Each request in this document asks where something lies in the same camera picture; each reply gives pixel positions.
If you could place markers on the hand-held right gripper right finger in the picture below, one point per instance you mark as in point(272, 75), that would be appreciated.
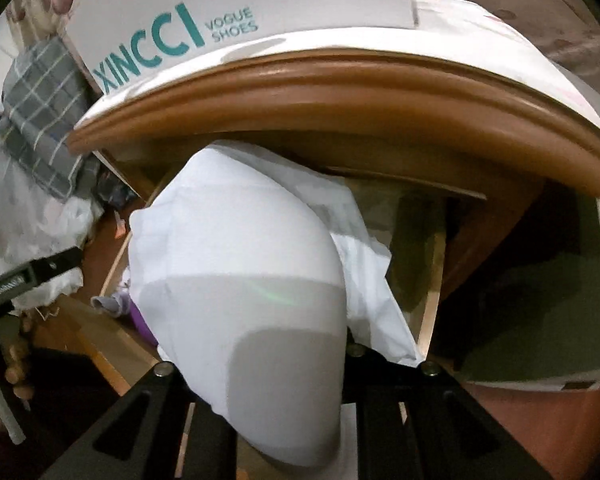
point(380, 385)

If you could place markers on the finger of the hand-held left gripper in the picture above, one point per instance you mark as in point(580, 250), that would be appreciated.
point(55, 264)

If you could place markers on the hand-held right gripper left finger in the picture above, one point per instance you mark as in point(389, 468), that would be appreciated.
point(150, 400)

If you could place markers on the white underwear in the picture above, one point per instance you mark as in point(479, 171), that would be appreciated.
point(240, 260)

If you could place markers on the person's left hand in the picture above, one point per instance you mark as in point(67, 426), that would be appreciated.
point(17, 370)

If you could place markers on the white plastic bag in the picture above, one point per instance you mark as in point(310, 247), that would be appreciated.
point(30, 220)
point(370, 285)

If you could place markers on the small orange item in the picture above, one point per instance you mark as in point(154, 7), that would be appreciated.
point(121, 227)

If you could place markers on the dark printed packet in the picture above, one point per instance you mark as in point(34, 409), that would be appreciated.
point(111, 190)

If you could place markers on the grey plaid cloth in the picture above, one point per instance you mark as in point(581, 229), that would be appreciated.
point(45, 110)

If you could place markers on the grey storage box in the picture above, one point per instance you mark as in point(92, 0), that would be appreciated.
point(540, 310)

